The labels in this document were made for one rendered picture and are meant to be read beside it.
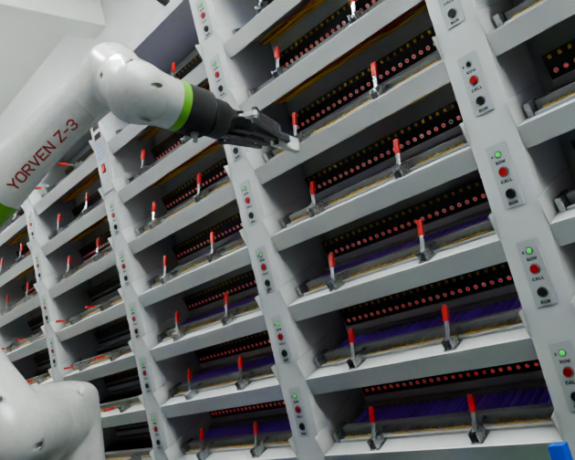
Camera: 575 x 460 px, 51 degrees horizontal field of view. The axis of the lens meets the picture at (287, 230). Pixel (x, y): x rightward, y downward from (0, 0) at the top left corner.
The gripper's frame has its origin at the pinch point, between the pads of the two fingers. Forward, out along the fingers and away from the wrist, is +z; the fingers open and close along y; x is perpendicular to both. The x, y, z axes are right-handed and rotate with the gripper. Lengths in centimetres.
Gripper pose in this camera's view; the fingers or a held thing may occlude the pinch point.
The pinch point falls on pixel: (285, 141)
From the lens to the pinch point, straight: 129.5
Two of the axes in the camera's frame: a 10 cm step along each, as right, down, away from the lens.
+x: -0.9, -9.4, 3.2
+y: 6.7, -3.0, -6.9
